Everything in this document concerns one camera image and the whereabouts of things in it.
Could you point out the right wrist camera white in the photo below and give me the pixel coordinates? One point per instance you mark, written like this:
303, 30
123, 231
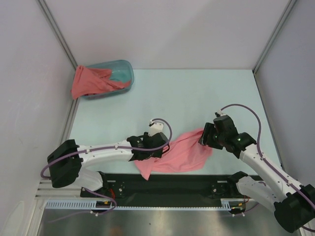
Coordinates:
219, 113

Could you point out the aluminium corner post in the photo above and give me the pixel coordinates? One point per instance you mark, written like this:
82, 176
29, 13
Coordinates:
56, 31
274, 35

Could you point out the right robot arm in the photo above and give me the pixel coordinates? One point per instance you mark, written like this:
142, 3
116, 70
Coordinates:
292, 204

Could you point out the teal plastic bin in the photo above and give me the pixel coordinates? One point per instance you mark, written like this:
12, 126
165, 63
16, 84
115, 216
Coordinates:
122, 71

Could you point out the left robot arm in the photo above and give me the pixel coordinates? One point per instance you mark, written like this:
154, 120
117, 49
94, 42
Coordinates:
69, 163

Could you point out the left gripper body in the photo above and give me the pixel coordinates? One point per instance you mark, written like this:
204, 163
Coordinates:
157, 154

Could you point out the salmon red t shirt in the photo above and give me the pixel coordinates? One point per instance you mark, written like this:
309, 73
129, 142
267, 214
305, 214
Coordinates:
94, 81

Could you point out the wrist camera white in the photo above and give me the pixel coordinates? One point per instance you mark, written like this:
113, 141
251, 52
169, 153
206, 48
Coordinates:
155, 127
219, 113

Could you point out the light pink t shirt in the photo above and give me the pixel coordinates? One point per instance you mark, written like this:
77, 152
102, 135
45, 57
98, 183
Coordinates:
186, 154

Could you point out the right aluminium corner post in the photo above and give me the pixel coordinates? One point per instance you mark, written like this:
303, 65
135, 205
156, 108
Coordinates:
274, 35

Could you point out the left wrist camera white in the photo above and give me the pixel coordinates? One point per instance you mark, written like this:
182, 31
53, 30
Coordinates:
155, 127

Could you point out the left aluminium corner post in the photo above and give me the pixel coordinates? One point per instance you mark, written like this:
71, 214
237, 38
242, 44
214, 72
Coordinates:
56, 31

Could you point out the aluminium front rail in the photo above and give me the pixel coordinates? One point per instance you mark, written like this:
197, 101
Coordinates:
46, 191

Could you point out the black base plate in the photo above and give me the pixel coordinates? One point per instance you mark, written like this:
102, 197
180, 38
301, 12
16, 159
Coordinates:
131, 190

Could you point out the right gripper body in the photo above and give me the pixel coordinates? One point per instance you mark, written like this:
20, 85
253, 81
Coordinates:
214, 139

